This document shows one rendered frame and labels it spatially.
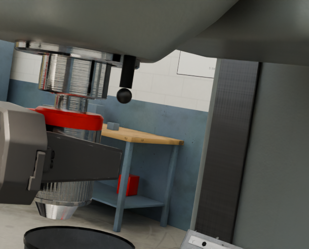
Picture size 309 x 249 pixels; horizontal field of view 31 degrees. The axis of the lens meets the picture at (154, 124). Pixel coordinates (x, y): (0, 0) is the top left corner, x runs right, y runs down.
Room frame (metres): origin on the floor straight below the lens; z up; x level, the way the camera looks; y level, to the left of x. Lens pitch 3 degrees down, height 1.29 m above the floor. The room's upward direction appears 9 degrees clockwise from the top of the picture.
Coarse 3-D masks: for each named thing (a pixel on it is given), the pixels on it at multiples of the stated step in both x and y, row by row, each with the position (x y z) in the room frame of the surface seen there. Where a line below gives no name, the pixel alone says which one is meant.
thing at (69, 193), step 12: (60, 132) 0.36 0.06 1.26; (72, 132) 0.37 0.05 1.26; (84, 132) 0.37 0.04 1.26; (96, 132) 0.38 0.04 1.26; (48, 192) 0.36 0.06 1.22; (60, 192) 0.37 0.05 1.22; (72, 192) 0.37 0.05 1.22; (84, 192) 0.38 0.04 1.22; (48, 204) 0.37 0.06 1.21; (60, 204) 0.37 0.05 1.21; (72, 204) 0.37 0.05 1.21; (84, 204) 0.38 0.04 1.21
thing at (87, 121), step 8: (40, 112) 0.37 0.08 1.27; (48, 112) 0.37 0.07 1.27; (56, 112) 0.37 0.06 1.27; (64, 112) 0.37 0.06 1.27; (72, 112) 0.37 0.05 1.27; (88, 112) 0.40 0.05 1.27; (48, 120) 0.37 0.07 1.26; (56, 120) 0.37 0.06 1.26; (64, 120) 0.36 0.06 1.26; (72, 120) 0.37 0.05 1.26; (80, 120) 0.37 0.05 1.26; (88, 120) 0.37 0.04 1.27; (96, 120) 0.38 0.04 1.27; (80, 128) 0.37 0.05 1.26; (88, 128) 0.37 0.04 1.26; (96, 128) 0.38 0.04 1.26
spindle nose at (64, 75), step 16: (48, 64) 0.37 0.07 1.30; (64, 64) 0.36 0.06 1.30; (80, 64) 0.37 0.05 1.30; (96, 64) 0.37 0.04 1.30; (48, 80) 0.37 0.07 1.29; (64, 80) 0.36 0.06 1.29; (80, 80) 0.37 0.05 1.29; (96, 80) 0.37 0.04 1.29; (80, 96) 0.37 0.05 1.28; (96, 96) 0.37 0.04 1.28
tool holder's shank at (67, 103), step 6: (60, 96) 0.38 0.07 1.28; (66, 96) 0.38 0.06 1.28; (72, 96) 0.37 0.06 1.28; (78, 96) 0.37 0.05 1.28; (54, 102) 0.38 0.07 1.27; (60, 102) 0.38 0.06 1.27; (66, 102) 0.38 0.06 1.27; (72, 102) 0.38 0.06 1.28; (78, 102) 0.38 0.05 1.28; (84, 102) 0.38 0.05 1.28; (60, 108) 0.38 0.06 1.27; (66, 108) 0.38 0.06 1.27; (72, 108) 0.38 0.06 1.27; (78, 108) 0.38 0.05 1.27; (84, 108) 0.38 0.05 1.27
